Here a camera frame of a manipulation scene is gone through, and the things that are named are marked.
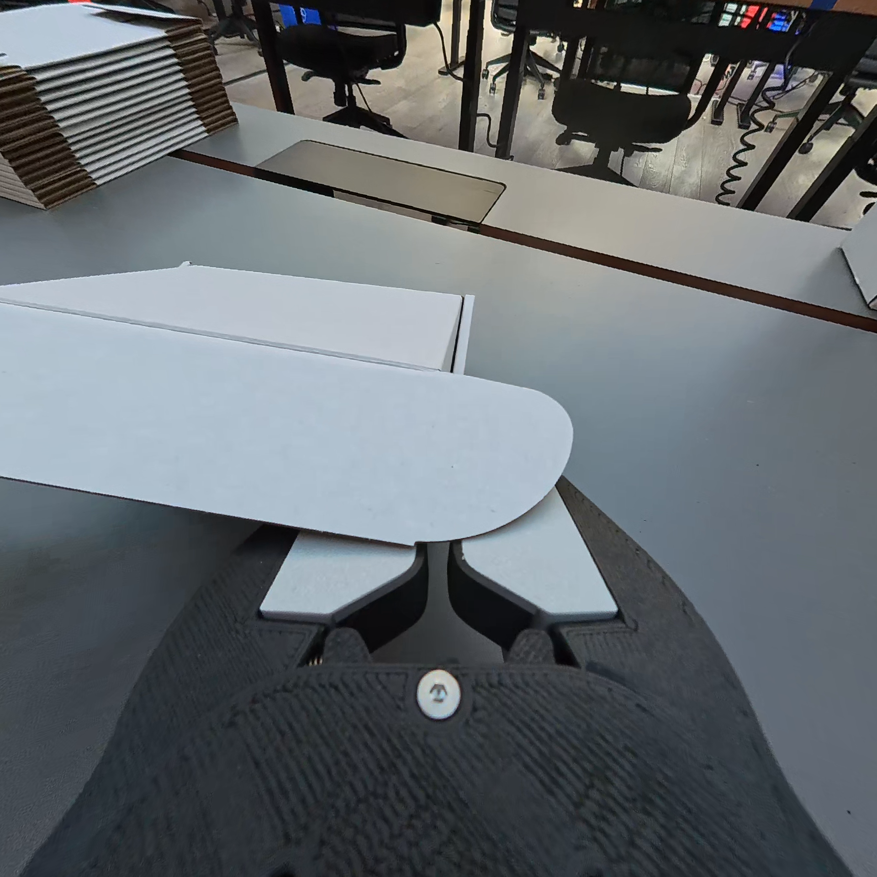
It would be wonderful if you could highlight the black coiled cable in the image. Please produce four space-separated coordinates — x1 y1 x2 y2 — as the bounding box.
714 85 777 206

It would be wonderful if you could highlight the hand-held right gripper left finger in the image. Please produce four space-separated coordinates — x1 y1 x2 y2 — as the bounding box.
259 529 431 652

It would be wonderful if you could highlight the black office chair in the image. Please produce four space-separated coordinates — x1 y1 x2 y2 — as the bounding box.
483 0 566 100
274 0 407 138
551 31 694 187

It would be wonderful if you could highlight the white cardboard box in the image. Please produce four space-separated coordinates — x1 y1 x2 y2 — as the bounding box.
0 262 574 549

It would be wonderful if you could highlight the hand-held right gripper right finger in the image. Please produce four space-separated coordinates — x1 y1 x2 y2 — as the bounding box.
447 488 621 652

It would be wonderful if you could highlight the stack of white boxes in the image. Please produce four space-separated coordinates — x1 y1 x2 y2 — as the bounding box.
841 206 877 311

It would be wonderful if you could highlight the desk cable hatch cover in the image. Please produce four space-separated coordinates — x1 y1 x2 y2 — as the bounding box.
255 140 508 230

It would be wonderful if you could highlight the stack of flat cardboard sheets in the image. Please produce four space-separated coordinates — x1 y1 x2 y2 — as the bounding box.
0 0 239 210

